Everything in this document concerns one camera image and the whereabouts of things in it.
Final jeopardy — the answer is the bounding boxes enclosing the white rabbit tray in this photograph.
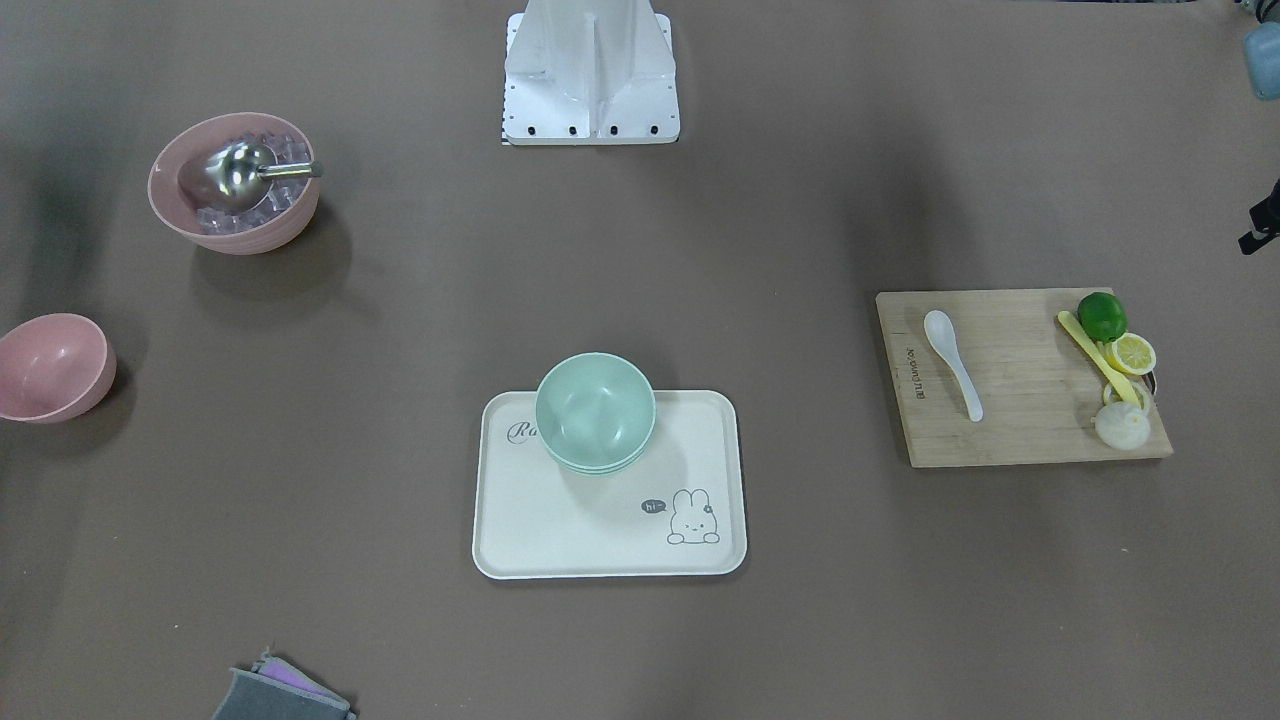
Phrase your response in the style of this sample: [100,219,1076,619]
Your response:
[472,389,748,580]

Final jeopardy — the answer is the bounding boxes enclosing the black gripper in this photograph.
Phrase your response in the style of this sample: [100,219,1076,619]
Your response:
[1238,181,1280,256]

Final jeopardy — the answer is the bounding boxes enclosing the green stacked bowls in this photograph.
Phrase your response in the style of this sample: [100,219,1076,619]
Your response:
[534,352,657,475]

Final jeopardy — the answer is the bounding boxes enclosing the white ceramic spoon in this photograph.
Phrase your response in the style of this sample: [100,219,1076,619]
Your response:
[924,309,986,423]

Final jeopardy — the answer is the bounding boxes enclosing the green lime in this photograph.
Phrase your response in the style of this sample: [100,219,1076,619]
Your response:
[1076,291,1129,345]

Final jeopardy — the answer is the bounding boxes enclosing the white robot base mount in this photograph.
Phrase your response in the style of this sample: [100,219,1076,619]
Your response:
[500,1,681,146]

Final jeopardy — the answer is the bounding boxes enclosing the metal ice scoop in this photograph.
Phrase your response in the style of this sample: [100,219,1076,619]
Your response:
[188,140,324,214]

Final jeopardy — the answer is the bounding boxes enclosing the small pink bowl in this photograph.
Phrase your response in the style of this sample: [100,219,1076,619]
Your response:
[1,313,116,424]

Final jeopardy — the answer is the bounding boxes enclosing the lemon slice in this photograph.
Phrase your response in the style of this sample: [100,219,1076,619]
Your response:
[1102,380,1155,415]

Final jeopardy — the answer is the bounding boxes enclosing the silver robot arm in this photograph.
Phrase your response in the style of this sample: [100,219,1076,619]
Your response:
[1235,1,1279,256]

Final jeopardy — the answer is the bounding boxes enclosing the large pink ice bowl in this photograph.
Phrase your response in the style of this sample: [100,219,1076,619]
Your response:
[147,111,319,256]

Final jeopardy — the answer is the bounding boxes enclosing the lemon half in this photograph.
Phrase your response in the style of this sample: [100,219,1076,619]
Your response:
[1103,332,1158,375]

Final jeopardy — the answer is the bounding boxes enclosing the grey purple folded cloth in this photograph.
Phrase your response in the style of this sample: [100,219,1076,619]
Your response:
[212,652,358,719]

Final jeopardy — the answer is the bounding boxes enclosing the yellow plastic knife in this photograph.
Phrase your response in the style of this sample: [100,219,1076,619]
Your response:
[1056,310,1146,407]

